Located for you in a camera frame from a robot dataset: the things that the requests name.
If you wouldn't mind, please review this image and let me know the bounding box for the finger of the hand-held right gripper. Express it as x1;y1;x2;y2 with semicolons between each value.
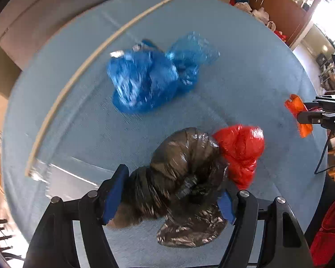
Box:
303;94;335;111
297;111;335;126

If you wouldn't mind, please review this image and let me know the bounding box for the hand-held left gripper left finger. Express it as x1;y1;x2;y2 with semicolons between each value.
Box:
24;164;129;268

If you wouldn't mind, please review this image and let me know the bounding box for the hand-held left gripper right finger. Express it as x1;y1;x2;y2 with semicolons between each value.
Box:
218;190;314;268

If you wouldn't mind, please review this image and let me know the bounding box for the orange plastic bag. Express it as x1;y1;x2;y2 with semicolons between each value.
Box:
284;94;314;138

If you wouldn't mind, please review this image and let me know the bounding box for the red plastic bag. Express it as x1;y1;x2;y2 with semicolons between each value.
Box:
212;124;266;190

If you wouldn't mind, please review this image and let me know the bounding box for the black plastic bag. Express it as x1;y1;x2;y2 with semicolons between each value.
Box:
107;127;230;248

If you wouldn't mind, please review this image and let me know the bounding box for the blue plastic bag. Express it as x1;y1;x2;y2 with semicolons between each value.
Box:
106;31;221;114

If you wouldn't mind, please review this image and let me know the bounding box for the clear plastic scrap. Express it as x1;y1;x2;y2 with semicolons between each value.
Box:
28;159;51;185

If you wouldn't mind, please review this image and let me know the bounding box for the person's red clothing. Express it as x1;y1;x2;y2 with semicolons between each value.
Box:
310;189;335;267

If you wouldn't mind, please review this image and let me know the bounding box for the brown wooden cabinet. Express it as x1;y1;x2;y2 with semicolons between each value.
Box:
234;0;322;47

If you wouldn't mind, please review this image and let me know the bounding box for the pile of plastic bags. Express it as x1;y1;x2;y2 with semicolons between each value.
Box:
230;0;289;43

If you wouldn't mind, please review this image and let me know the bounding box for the long pale stick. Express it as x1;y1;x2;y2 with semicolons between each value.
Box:
25;0;174;177

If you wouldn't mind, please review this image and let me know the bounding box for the silver refrigerator with seams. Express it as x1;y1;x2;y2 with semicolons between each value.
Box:
0;0;132;70

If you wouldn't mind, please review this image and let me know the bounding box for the dark gripper cable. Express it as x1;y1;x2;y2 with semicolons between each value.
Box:
314;130;335;175

